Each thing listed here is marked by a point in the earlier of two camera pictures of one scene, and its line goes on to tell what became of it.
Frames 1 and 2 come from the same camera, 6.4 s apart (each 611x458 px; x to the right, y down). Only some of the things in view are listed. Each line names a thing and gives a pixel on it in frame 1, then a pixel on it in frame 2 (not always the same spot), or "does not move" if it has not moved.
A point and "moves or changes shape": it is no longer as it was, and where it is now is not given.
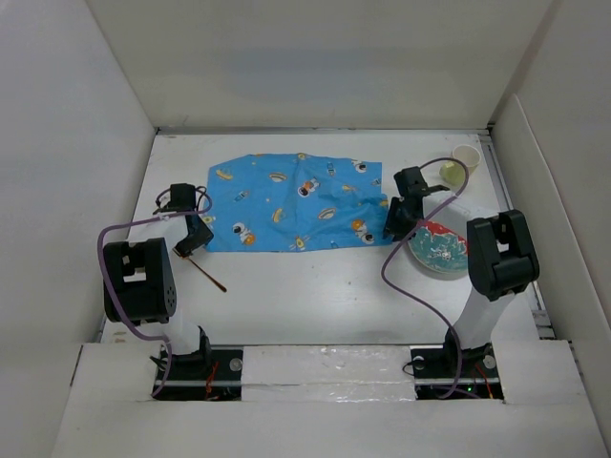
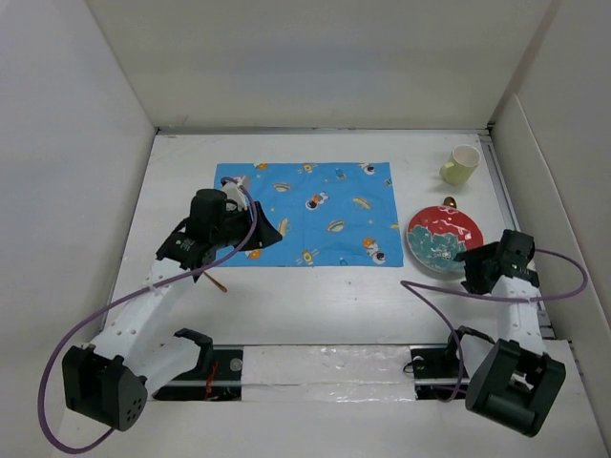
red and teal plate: x=438 y=248 does not move
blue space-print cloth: x=288 y=201 moves or changes shape
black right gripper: x=391 y=225 -> x=472 y=258
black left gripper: x=202 y=238 -> x=265 y=235
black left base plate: x=204 y=375 does not move
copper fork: x=222 y=288 does not move
